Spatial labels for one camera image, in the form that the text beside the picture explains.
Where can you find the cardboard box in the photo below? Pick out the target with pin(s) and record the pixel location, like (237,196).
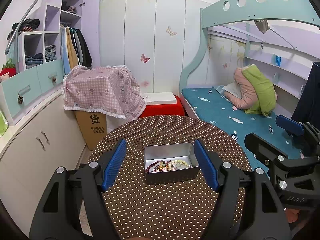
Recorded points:
(93,127)

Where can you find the white wardrobe doors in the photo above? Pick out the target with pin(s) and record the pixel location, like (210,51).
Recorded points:
(155,39)

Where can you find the teal drawer unit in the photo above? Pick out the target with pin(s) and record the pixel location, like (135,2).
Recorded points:
(25,90)

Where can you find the hanging clothes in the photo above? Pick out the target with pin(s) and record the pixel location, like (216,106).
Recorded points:
(74,49)

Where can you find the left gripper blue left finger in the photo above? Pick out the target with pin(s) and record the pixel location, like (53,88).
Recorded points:
(72,205)

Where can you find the green and pink quilt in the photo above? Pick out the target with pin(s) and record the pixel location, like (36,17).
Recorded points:
(251,91)

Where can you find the red storage box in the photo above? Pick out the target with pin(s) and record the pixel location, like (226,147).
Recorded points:
(166,109)

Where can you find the pink charm trinket cluster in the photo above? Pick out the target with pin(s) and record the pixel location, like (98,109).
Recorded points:
(165,166)

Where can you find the person right hand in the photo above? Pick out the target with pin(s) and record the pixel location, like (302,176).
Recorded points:
(292,215)

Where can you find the teal bunk bed frame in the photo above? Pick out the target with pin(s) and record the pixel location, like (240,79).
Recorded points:
(232,11)

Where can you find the white lid board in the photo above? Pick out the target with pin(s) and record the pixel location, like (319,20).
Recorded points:
(161,98)

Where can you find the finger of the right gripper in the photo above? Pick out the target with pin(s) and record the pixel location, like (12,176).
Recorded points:
(289,125)
(265,152)

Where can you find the white shelf unit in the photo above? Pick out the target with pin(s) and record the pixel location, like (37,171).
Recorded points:
(78,14)

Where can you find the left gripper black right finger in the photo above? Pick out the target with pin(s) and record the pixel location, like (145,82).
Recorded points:
(247,206)

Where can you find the green paper bag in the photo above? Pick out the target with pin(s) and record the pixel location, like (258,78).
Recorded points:
(3,124)

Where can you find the grey metal tin box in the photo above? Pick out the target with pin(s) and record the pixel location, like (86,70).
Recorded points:
(186,165)

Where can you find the teal bed mattress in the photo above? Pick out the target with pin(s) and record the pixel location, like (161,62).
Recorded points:
(211,106)

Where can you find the dark hanging garment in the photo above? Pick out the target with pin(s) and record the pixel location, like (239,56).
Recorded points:
(308,108)

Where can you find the pink checkered cloth cover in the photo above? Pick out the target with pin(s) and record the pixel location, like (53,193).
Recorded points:
(113,91)

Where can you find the brown polka dot tablecloth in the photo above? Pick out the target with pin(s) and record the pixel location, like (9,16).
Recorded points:
(173,206)

